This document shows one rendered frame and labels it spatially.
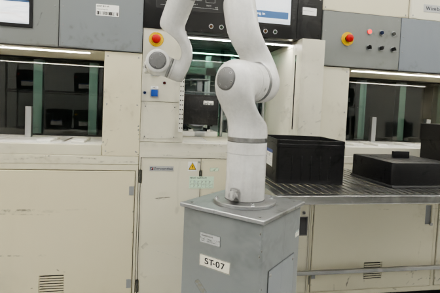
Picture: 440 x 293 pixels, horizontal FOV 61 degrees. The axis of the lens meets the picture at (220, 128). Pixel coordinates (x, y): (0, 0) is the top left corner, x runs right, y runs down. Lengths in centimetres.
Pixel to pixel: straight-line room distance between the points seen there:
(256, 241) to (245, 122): 33
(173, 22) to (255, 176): 60
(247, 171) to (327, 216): 105
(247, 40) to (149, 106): 78
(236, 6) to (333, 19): 97
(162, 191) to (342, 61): 112
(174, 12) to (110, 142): 73
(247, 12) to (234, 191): 53
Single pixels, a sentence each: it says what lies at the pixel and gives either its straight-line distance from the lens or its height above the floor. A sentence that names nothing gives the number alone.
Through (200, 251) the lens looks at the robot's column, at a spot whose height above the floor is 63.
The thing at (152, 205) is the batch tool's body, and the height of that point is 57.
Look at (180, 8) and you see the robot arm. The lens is 134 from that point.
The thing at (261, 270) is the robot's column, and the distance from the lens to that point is 104.
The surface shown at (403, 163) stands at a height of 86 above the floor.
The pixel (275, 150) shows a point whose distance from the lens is 148.
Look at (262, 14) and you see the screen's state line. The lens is 192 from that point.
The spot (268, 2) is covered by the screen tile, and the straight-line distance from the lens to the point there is 194.
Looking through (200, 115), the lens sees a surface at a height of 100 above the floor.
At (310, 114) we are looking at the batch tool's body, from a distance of 190.
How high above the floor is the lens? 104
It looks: 3 degrees down
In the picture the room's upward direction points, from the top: 2 degrees clockwise
